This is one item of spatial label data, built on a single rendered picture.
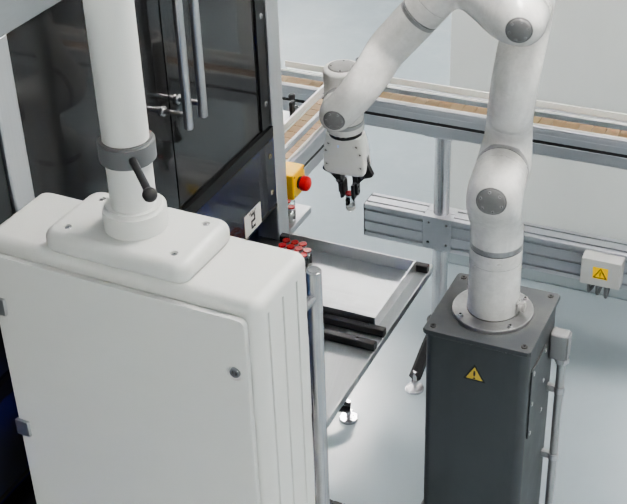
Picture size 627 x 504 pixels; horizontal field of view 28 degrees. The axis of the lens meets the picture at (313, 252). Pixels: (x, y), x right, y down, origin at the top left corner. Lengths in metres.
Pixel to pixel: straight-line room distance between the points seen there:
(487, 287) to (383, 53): 0.60
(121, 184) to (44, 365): 0.39
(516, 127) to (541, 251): 1.23
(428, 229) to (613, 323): 0.85
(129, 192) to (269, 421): 0.41
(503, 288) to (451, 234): 1.09
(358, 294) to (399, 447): 1.00
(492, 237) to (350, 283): 0.41
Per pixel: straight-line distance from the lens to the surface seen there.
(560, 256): 3.87
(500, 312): 2.91
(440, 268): 4.05
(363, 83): 2.65
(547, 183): 4.45
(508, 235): 2.80
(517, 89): 2.64
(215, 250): 1.90
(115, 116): 1.82
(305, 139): 3.59
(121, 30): 1.77
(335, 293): 3.00
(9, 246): 2.02
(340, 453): 3.88
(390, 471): 3.82
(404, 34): 2.64
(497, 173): 2.68
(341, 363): 2.78
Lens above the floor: 2.57
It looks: 32 degrees down
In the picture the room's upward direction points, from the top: 2 degrees counter-clockwise
